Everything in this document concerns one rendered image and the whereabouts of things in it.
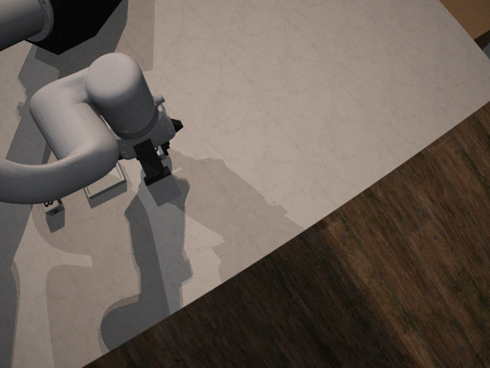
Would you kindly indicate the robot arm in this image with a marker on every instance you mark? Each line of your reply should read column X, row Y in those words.
column 67, row 113

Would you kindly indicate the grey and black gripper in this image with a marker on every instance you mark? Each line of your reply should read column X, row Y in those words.
column 164, row 130

